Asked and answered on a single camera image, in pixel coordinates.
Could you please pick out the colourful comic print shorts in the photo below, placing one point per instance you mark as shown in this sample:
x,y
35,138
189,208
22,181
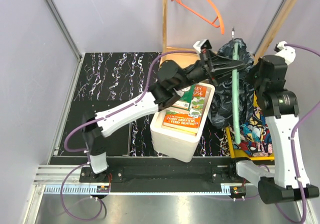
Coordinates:
x,y
255,137

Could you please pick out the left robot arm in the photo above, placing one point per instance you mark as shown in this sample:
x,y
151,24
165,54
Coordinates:
x,y
161,95

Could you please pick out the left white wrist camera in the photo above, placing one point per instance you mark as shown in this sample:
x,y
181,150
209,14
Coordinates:
x,y
201,45

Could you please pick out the green plastic hanger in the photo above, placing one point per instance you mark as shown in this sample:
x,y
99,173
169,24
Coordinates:
x,y
235,92

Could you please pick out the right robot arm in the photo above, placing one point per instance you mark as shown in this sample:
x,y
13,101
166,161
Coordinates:
x,y
289,181

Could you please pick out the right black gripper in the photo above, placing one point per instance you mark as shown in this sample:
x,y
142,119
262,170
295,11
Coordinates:
x,y
250,76

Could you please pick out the orange plastic hanger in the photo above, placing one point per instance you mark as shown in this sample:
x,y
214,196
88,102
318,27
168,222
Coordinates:
x,y
206,10

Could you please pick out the wooden hanger rack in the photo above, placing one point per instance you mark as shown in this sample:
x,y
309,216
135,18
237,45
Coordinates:
x,y
274,26

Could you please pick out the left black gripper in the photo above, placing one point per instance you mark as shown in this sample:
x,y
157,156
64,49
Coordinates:
x,y
221,66

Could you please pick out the dark leaf print shorts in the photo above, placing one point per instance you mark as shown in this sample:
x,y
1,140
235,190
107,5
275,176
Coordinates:
x,y
220,113

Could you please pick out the green book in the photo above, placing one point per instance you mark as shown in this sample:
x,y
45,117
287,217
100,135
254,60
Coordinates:
x,y
186,96

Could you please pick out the black marbled mat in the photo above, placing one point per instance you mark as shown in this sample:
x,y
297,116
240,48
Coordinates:
x,y
106,80

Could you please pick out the yellow plastic bin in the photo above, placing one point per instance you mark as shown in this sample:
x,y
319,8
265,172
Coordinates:
x,y
239,153

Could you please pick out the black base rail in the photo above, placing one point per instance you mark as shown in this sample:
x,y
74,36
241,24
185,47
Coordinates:
x,y
163,175

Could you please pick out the orange book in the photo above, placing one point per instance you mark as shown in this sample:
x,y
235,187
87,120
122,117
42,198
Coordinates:
x,y
187,121

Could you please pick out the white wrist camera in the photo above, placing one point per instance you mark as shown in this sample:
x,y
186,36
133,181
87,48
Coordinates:
x,y
201,45
286,52

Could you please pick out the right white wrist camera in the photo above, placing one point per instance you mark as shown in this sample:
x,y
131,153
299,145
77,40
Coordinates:
x,y
286,52

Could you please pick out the white styrofoam box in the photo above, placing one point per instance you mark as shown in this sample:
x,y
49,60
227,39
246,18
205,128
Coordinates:
x,y
174,143

